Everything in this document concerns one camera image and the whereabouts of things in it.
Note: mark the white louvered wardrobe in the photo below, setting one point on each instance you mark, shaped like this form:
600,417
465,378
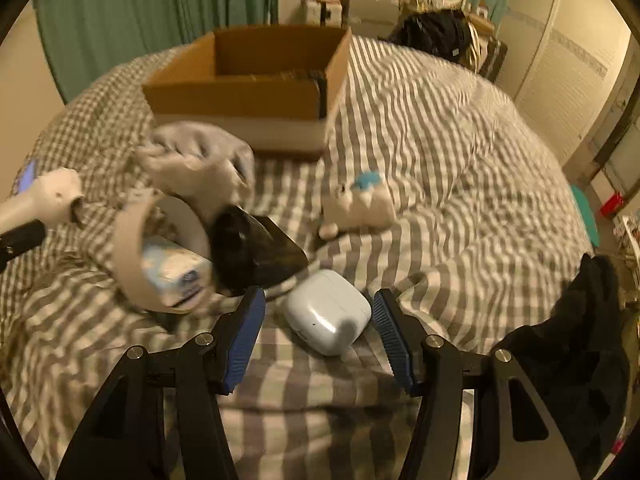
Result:
561,66

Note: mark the white knitted sock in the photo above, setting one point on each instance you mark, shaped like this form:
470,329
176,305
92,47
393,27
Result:
201,163

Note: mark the cardboard box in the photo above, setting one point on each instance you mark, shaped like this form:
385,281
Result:
276,87

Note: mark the green stool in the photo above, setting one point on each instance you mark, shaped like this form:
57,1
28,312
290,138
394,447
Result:
587,215

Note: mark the smartphone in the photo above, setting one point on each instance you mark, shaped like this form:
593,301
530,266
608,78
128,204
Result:
28,177

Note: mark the dark suitcase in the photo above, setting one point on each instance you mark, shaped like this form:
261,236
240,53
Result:
496,55

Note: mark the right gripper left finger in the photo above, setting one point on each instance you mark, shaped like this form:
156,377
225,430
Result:
122,433

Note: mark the large green curtain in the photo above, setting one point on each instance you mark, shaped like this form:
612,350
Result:
84,39

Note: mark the silver mini fridge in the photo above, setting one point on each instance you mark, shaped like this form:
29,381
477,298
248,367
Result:
373,18

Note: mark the white suitcase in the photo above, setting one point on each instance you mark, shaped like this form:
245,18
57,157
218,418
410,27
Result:
323,12

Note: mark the white plush toy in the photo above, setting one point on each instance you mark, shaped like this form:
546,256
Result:
364,203

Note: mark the black garment on bed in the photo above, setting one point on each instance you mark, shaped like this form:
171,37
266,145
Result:
577,363

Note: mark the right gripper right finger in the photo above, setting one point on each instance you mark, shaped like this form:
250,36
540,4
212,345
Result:
514,435

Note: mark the checkered bed duvet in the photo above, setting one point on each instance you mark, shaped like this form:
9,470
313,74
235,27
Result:
487,235

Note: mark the red fire extinguisher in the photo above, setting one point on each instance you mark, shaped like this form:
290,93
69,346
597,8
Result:
612,206

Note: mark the white earbuds case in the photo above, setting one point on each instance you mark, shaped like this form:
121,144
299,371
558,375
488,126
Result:
327,312

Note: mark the black clothes on chair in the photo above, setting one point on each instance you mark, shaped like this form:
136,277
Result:
446,34

